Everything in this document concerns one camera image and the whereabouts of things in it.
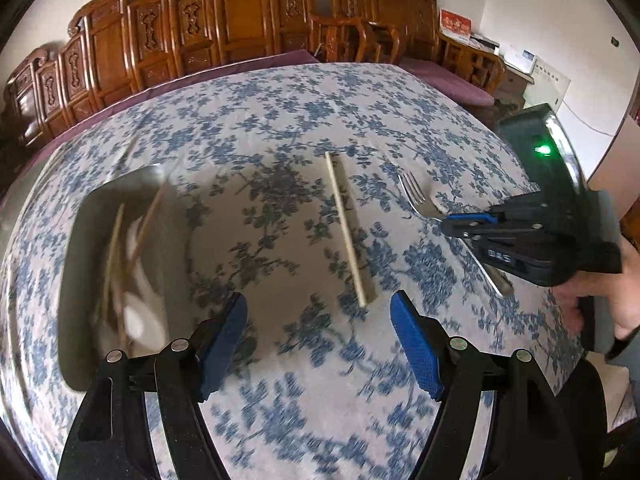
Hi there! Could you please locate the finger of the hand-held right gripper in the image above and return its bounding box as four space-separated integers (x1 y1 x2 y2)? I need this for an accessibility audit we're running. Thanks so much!
446 194 546 227
440 224 543 248

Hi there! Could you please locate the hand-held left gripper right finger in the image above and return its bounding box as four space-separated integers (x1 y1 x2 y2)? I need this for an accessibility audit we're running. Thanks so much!
389 290 583 480

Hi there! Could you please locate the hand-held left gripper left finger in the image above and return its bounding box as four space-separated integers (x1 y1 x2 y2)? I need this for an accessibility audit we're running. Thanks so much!
56 291 249 480

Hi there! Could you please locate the metal fork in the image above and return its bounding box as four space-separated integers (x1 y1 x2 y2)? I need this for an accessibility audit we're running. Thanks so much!
396 170 515 297

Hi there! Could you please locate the white ceramic spoon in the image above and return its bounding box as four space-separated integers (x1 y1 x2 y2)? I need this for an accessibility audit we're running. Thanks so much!
125 217 161 291
122 290 168 348

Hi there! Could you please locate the grey utensil container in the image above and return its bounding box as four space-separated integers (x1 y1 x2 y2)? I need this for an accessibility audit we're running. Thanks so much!
56 164 203 392

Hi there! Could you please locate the light wooden chopstick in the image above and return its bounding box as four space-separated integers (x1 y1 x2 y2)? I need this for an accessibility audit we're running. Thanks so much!
100 202 126 323
324 151 369 307

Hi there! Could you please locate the brown wooden chopstick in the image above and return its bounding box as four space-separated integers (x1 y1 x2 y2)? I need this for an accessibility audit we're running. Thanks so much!
125 185 166 268

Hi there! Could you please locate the person's right hand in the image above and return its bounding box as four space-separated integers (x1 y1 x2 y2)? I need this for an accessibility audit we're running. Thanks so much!
552 237 640 346

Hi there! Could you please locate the beige cardboard box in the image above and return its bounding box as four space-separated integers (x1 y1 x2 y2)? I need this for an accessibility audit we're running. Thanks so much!
587 110 640 221

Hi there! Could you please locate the white cardboard box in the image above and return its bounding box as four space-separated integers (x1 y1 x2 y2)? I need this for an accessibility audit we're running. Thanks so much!
500 45 571 106

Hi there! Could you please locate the short purple seat cushion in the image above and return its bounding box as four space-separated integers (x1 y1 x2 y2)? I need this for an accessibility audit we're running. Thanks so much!
400 56 496 107

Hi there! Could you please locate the red desk calendar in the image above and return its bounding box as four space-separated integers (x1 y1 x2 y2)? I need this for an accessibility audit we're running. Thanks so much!
439 8 473 43

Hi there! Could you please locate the person's dark clothing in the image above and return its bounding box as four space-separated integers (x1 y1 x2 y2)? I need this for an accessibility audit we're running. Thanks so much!
550 357 640 480

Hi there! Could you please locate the blue floral tablecloth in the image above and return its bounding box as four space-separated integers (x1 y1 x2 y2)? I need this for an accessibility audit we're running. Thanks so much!
0 62 586 480

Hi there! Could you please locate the wooden armchair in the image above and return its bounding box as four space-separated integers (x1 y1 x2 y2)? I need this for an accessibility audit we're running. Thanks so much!
310 15 401 63

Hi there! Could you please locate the short carved wooden bench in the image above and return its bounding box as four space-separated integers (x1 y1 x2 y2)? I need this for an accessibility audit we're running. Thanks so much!
330 0 506 96

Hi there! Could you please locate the long carved wooden bench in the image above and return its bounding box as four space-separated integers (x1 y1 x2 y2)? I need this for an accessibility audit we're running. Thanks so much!
0 0 321 148

